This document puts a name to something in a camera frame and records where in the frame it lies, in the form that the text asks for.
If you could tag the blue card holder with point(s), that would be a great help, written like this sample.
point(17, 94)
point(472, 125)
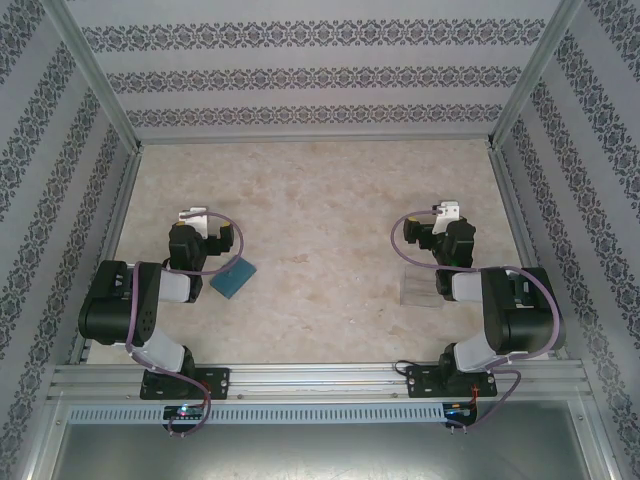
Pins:
point(235, 280)

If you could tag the aluminium frame post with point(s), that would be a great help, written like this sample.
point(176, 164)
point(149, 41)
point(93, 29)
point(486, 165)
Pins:
point(91, 70)
point(536, 70)

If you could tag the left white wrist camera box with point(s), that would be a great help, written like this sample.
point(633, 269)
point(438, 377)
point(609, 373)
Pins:
point(192, 214)

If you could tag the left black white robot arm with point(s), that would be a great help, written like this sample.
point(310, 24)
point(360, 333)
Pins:
point(115, 310)

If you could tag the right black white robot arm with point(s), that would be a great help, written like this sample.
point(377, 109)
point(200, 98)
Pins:
point(525, 320)

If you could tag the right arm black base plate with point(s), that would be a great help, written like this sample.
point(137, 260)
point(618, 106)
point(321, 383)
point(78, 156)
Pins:
point(420, 385)

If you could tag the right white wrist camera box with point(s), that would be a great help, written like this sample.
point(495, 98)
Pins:
point(446, 216)

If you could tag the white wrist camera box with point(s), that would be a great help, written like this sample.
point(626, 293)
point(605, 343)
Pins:
point(192, 214)
point(446, 216)

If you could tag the aluminium side rail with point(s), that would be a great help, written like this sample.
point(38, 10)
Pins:
point(518, 225)
point(113, 240)

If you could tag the aluminium mounting rail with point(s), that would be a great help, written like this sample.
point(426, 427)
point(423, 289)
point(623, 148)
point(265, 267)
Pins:
point(320, 380)

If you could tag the clear acrylic card stand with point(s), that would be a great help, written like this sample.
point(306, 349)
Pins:
point(417, 287)

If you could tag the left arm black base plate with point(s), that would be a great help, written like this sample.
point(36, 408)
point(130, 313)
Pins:
point(220, 387)

